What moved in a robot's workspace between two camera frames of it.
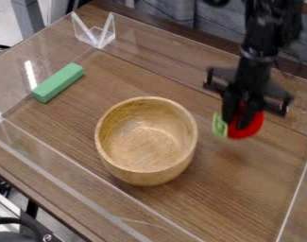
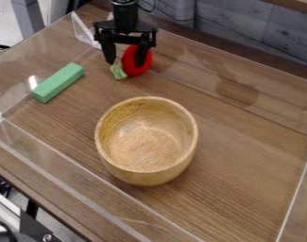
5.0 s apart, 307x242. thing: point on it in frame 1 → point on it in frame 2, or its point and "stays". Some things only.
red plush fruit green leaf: (230, 129) → (125, 66)
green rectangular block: (58, 82) stays
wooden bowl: (146, 137) stays
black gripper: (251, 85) → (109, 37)
